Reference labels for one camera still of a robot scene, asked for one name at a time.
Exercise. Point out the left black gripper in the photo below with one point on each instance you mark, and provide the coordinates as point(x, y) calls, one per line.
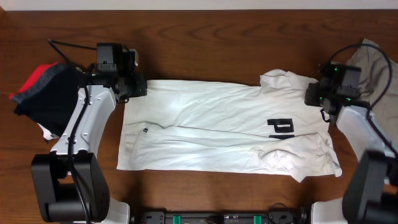
point(137, 90)

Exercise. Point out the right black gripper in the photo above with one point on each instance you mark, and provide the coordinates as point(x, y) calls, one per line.
point(310, 99)

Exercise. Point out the white printed t-shirt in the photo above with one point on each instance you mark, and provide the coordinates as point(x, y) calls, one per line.
point(228, 127)

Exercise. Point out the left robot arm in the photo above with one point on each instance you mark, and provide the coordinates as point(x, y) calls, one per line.
point(69, 183)

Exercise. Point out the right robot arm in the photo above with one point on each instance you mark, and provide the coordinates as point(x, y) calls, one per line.
point(364, 201)

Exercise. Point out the grey garment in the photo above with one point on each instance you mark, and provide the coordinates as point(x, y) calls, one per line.
point(378, 85)

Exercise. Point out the black folded garment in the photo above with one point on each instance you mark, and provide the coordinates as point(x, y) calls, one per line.
point(52, 100)

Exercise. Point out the red folded garment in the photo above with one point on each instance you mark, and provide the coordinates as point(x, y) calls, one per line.
point(33, 79)

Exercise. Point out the white green folded garment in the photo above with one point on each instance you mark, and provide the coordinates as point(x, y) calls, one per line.
point(47, 135)

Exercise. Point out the black mounting rail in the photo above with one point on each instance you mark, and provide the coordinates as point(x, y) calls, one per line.
point(278, 213)

